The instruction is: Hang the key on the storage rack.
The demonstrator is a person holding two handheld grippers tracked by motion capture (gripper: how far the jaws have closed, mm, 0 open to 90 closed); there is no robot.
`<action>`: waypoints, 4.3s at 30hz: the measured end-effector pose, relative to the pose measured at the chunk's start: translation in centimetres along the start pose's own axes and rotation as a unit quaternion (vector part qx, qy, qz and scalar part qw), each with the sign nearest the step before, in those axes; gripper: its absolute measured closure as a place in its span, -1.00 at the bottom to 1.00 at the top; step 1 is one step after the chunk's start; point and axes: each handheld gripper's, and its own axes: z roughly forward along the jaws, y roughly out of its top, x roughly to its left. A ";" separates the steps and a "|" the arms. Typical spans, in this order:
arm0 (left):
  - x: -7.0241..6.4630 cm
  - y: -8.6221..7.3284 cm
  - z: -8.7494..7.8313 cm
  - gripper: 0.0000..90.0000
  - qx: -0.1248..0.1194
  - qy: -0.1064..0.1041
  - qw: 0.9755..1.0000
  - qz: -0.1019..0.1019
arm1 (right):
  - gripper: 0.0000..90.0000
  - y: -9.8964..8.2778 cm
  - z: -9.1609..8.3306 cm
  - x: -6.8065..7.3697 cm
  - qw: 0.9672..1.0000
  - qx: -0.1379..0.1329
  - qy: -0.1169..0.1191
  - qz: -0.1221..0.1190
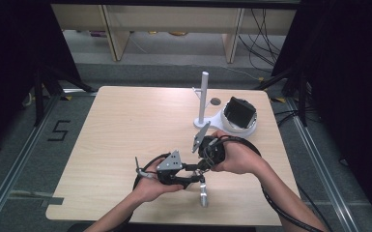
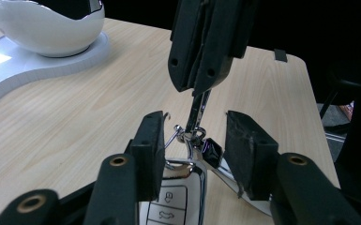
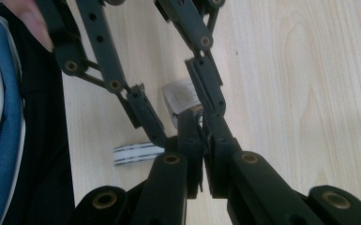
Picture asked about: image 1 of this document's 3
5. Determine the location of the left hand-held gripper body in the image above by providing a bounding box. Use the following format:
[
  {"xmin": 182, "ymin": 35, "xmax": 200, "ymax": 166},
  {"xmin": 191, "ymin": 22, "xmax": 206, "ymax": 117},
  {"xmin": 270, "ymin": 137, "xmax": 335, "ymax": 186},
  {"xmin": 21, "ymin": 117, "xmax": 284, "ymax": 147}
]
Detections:
[{"xmin": 156, "ymin": 150, "xmax": 187, "ymax": 187}]

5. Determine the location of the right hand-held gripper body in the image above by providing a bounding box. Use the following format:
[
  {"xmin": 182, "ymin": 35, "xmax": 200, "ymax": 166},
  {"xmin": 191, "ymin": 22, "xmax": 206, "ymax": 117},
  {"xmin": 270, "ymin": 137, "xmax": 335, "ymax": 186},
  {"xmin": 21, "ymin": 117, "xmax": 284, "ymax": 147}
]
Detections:
[{"xmin": 191, "ymin": 121, "xmax": 227, "ymax": 166}]

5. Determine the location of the white bowl silver inside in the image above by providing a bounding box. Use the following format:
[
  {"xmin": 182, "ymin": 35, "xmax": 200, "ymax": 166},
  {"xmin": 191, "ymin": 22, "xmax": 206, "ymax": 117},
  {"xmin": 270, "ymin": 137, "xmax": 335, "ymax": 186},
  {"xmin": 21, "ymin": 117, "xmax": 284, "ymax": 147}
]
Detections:
[{"xmin": 220, "ymin": 98, "xmax": 259, "ymax": 136}]

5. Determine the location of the black leather wallet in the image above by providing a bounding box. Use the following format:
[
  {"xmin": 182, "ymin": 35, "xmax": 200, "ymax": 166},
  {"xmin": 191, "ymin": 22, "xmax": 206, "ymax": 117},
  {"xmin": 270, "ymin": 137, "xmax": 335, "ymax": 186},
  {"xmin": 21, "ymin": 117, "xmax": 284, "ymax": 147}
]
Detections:
[{"xmin": 223, "ymin": 96, "xmax": 257, "ymax": 129}]

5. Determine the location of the person's left hand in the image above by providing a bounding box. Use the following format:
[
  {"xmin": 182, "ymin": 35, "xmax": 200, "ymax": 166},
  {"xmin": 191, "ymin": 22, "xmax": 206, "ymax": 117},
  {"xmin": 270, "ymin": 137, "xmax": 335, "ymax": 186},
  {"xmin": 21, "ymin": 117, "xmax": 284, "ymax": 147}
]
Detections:
[{"xmin": 132, "ymin": 158, "xmax": 186, "ymax": 204}]

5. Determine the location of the person's right hand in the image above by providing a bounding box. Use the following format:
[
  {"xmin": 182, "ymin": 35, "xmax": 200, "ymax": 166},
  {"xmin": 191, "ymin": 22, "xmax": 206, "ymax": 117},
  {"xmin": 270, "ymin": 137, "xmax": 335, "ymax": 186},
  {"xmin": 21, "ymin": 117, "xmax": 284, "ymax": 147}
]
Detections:
[{"xmin": 211, "ymin": 129, "xmax": 269, "ymax": 177}]

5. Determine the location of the black metal stand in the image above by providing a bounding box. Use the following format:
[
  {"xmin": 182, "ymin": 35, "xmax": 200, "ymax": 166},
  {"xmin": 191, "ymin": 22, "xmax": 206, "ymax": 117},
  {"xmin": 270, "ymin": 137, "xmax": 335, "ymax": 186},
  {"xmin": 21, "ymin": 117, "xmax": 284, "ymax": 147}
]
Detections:
[
  {"xmin": 32, "ymin": 62, "xmax": 95, "ymax": 128},
  {"xmin": 254, "ymin": 62, "xmax": 311, "ymax": 128}
]

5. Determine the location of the beige wooden desk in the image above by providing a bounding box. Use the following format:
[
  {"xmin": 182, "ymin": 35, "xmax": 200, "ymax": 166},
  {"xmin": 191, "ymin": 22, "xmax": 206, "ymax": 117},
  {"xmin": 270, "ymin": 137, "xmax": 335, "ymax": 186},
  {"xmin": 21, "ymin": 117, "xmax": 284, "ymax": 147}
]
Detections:
[{"xmin": 51, "ymin": 3, "xmax": 298, "ymax": 64}]

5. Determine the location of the black curtain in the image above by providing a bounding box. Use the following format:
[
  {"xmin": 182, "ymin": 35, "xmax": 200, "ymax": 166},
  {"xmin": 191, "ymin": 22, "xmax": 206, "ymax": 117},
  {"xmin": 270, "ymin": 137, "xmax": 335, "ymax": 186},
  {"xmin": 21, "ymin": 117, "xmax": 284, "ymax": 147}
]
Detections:
[
  {"xmin": 271, "ymin": 0, "xmax": 372, "ymax": 223},
  {"xmin": 0, "ymin": 0, "xmax": 82, "ymax": 160}
]

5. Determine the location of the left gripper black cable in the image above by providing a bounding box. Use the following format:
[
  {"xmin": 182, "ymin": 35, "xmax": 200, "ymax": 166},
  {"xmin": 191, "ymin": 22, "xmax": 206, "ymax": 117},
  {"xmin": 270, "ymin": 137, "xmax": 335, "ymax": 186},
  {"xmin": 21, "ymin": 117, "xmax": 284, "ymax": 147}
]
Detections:
[{"xmin": 131, "ymin": 152, "xmax": 172, "ymax": 194}]

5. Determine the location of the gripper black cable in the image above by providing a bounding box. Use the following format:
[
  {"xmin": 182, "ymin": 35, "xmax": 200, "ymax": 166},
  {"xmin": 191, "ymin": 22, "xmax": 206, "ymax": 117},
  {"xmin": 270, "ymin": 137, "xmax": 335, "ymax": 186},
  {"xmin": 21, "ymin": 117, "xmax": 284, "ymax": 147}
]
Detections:
[
  {"xmin": 206, "ymin": 136, "xmax": 326, "ymax": 232},
  {"xmin": 131, "ymin": 152, "xmax": 172, "ymax": 194}
]

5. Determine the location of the grey cable plug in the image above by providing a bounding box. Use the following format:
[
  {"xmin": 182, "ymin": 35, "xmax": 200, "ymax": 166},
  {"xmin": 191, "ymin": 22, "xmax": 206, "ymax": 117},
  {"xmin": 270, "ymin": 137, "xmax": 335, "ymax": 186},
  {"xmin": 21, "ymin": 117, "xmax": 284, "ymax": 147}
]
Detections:
[{"xmin": 134, "ymin": 156, "xmax": 157, "ymax": 180}]

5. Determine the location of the white stand with post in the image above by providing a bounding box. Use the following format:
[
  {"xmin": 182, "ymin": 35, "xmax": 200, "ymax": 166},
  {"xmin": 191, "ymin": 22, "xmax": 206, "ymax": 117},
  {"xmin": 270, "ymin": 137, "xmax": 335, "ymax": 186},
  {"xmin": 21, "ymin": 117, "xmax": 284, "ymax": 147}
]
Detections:
[{"xmin": 191, "ymin": 71, "xmax": 259, "ymax": 139}]

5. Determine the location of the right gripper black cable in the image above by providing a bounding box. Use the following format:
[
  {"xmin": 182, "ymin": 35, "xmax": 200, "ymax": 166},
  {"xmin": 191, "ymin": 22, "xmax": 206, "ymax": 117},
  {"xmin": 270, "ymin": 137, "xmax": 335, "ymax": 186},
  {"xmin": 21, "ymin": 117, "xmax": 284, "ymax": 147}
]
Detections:
[{"xmin": 206, "ymin": 136, "xmax": 326, "ymax": 232}]

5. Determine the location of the aluminium floor rail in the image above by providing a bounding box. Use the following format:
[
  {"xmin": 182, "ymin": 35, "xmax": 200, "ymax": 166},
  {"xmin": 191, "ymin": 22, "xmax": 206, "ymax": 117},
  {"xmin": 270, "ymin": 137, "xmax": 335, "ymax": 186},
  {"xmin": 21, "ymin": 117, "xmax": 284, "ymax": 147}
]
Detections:
[
  {"xmin": 284, "ymin": 96, "xmax": 363, "ymax": 232},
  {"xmin": 0, "ymin": 94, "xmax": 62, "ymax": 232}
]

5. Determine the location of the black floor cable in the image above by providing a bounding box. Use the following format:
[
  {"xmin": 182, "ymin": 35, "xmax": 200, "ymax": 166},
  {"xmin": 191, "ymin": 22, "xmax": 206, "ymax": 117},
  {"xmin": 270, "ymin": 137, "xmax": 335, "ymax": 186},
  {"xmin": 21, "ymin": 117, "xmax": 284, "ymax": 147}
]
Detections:
[{"xmin": 295, "ymin": 182, "xmax": 335, "ymax": 232}]

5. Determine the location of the bundle of black cables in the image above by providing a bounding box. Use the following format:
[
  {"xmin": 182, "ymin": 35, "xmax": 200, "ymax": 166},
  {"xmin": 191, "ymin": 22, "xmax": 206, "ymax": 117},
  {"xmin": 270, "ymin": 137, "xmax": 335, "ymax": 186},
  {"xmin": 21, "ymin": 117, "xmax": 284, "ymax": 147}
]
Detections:
[{"xmin": 237, "ymin": 8, "xmax": 287, "ymax": 73}]

